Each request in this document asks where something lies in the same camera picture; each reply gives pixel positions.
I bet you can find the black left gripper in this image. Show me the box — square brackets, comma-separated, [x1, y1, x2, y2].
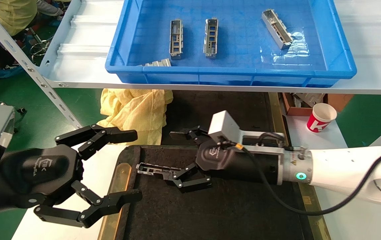
[0, 124, 143, 229]

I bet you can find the yellow crumpled cloth garment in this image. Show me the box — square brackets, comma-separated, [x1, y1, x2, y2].
[93, 88, 174, 146]

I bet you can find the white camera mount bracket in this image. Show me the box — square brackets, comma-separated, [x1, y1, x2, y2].
[239, 131, 287, 156]

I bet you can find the blue plastic tray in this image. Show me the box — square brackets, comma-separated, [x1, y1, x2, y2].
[105, 0, 357, 88]

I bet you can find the silver metal channel part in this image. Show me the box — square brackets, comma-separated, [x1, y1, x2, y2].
[204, 17, 218, 59]
[169, 19, 183, 60]
[136, 162, 181, 180]
[141, 58, 172, 67]
[261, 9, 293, 50]

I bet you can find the clear plastic bag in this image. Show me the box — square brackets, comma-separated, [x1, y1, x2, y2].
[260, 31, 312, 66]

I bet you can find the black chair caster leg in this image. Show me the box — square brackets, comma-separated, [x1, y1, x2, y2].
[0, 99, 27, 115]

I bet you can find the long black arm cable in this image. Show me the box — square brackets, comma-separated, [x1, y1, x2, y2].
[219, 141, 381, 216]

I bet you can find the red white paper cup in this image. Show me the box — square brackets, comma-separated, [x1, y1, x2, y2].
[306, 103, 338, 133]

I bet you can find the grey sheet metal bracket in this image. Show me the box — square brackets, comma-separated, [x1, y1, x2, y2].
[293, 93, 327, 108]

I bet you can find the short black wrist cable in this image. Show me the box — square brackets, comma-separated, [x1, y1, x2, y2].
[259, 132, 286, 149]

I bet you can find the person in yellow coat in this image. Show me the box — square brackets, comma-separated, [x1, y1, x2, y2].
[0, 0, 66, 67]

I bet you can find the brown cardboard box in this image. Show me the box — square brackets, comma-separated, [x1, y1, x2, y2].
[281, 93, 355, 116]

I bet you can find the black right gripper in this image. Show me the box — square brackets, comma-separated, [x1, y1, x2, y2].
[164, 126, 283, 193]

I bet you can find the chrome stool base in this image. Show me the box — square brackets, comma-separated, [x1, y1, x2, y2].
[24, 25, 56, 65]

